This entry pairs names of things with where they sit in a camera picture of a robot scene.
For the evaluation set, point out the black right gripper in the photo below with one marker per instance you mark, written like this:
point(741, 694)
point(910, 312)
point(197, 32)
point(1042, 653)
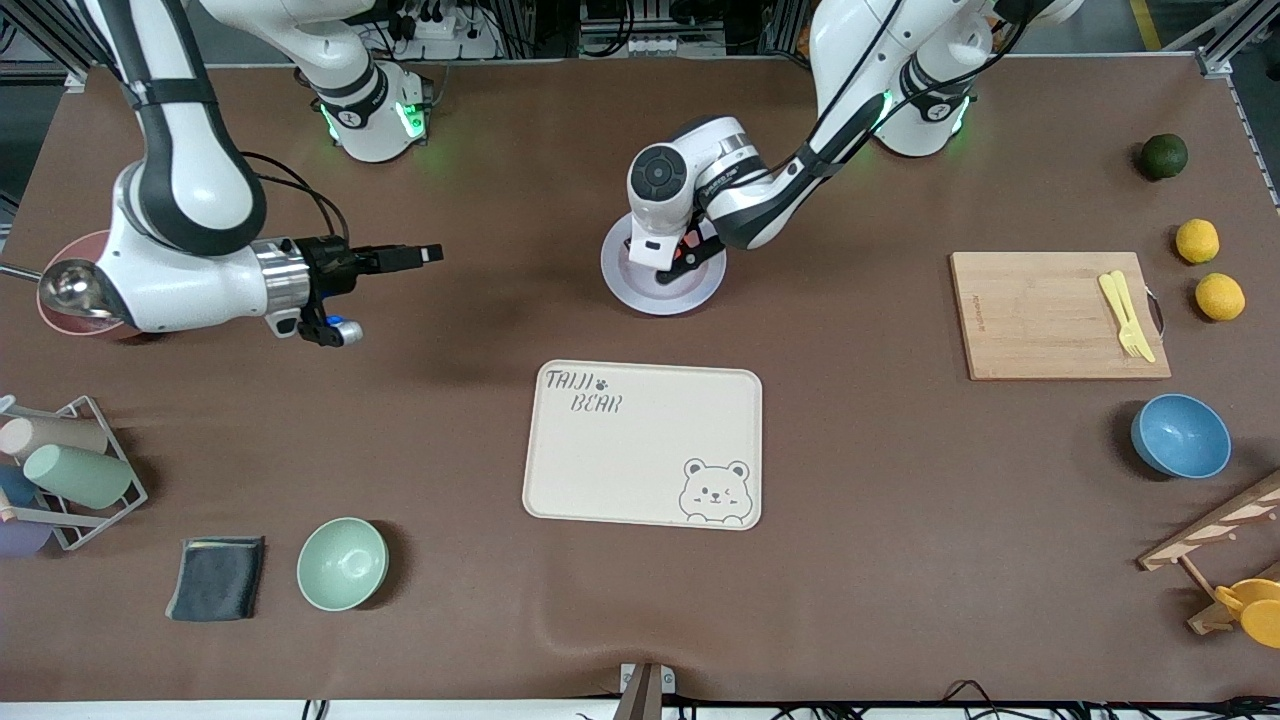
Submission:
point(330, 267)

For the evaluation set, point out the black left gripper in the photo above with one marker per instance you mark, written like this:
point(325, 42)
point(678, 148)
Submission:
point(627, 243)

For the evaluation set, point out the pale lavender round plate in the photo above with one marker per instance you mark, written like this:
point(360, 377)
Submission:
point(690, 298)

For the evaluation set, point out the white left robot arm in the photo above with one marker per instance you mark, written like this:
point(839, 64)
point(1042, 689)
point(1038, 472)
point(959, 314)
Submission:
point(760, 200)

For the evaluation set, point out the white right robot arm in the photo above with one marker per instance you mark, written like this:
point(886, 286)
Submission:
point(180, 290)

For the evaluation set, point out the cream tray with bear print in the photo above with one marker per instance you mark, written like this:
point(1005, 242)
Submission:
point(640, 460)

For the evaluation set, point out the white power strip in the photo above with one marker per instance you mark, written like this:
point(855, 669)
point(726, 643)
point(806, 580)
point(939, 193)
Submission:
point(650, 46)
point(450, 42)

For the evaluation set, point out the mint green bowl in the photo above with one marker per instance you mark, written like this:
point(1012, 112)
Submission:
point(342, 565)

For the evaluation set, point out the shiny metal scoop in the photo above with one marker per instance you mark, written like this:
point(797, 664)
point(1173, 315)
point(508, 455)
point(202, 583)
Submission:
point(72, 288)

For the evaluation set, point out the pink bowl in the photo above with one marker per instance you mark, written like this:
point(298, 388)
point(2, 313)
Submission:
point(60, 322)

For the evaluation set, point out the bamboo cutting board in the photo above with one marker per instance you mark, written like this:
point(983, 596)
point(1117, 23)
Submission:
point(1040, 320)

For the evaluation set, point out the folded grey cloth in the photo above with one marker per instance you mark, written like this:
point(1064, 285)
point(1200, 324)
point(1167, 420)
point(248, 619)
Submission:
point(215, 580)

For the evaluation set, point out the mint green cup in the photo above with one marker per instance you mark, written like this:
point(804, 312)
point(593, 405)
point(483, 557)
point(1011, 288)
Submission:
point(80, 477)

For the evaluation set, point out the beige cup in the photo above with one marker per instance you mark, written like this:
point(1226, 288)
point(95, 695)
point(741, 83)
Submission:
point(55, 436)

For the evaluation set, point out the yellow plastic fork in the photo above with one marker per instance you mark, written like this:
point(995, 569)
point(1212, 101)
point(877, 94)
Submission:
point(1115, 305)

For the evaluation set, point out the yellow plastic knife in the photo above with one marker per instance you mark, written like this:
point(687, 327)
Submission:
point(1131, 305)

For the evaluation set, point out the dark blue cup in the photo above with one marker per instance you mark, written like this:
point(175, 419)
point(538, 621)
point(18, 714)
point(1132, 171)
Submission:
point(15, 487)

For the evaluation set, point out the lavender cup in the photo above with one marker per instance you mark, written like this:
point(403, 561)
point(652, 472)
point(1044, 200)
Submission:
point(22, 540)

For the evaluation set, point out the dark green lime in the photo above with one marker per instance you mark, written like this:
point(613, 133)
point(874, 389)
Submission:
point(1165, 157)

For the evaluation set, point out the yellow lemon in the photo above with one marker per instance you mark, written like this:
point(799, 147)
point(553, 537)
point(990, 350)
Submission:
point(1197, 241)
point(1220, 297)

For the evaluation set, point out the blue bowl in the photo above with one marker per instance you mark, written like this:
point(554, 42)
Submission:
point(1180, 437)

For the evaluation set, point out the wooden peg dish rack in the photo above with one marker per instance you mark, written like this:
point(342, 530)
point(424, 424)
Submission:
point(1215, 530)

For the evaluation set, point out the yellow plastic cup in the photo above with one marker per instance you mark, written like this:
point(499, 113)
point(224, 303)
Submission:
point(1260, 612)

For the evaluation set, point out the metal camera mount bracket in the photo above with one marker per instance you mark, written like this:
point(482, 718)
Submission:
point(642, 690)

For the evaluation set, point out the aluminium frame profile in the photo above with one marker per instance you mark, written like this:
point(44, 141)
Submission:
point(1215, 62)

